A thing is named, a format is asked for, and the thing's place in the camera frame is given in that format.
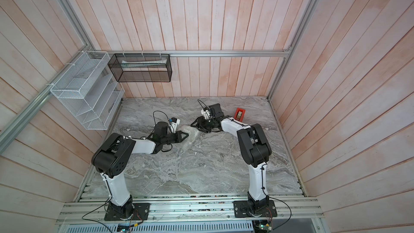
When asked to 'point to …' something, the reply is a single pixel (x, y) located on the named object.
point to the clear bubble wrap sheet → (196, 137)
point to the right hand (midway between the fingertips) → (192, 126)
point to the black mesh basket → (141, 67)
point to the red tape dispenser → (240, 114)
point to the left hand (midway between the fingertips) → (189, 137)
